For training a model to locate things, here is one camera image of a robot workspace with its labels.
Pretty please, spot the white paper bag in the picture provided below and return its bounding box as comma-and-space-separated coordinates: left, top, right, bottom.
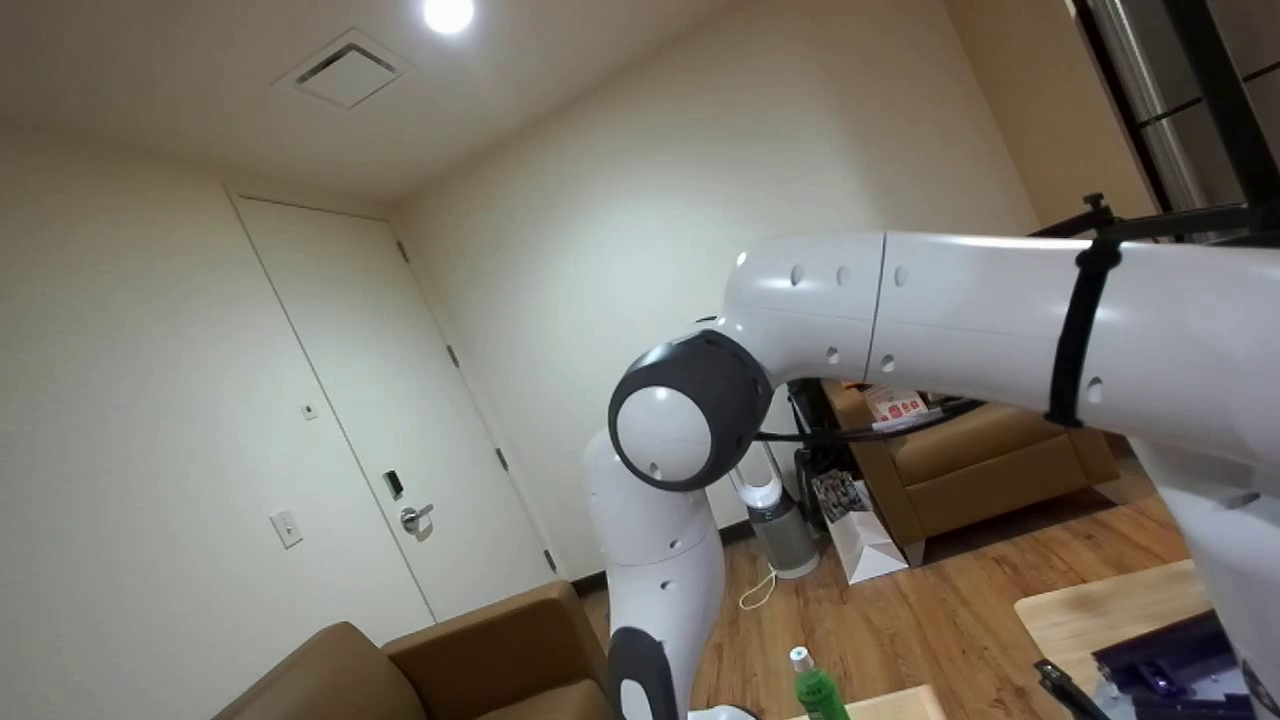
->
814, 472, 914, 586

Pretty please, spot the black equipment stand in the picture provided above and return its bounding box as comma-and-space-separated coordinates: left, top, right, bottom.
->
783, 374, 857, 524

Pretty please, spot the white bladeless fan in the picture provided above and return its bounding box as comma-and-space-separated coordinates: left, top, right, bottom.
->
735, 444, 825, 581

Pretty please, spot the red and white box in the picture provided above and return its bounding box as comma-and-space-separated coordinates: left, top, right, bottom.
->
866, 389, 936, 436

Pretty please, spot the white room door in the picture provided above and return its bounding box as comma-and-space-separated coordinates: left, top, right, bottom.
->
228, 190, 565, 631

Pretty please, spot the tan leather armchair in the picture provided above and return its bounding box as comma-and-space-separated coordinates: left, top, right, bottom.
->
212, 585, 633, 720

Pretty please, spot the brown leather sofa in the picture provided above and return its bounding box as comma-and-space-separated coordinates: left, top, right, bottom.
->
832, 378, 1124, 563

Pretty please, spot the green plastic bottle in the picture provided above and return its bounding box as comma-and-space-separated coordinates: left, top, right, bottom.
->
783, 645, 852, 720

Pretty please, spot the round ceiling light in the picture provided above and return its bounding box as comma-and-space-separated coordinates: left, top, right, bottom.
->
415, 0, 482, 38

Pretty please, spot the white ceiling vent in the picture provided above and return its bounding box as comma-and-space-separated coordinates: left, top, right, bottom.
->
292, 36, 404, 111

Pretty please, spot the light wooden side table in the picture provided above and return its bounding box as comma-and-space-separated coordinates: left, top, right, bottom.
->
1011, 554, 1218, 696

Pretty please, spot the black clamp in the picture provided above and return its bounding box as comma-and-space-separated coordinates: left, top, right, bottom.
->
1032, 655, 1111, 720

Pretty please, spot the dark blue box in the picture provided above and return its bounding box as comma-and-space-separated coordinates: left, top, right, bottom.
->
1091, 611, 1264, 720

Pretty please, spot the silver door lever handle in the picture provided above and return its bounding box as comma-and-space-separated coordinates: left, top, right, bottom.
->
397, 501, 441, 544

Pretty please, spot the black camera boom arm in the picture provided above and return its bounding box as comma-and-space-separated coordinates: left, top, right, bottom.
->
1032, 190, 1280, 252

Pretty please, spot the dark window frame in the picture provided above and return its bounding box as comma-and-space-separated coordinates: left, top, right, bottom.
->
1071, 0, 1280, 216

